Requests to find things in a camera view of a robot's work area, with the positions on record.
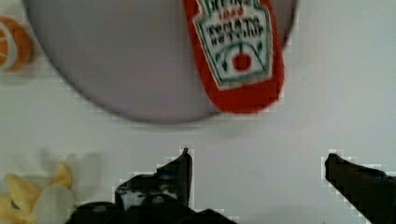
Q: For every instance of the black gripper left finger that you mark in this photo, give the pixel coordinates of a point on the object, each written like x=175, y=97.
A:
x=172, y=179

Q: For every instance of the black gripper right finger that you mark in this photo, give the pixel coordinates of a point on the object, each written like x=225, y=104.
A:
x=371, y=191

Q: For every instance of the red ketchup bottle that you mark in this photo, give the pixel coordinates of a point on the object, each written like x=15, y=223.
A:
x=237, y=52

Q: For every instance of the grey round plate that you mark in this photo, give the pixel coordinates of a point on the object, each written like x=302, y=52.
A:
x=133, y=58

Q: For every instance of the peeled banana toy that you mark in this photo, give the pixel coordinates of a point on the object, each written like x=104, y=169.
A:
x=27, y=203

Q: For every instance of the orange slice toy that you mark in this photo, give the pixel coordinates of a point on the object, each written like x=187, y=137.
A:
x=16, y=47

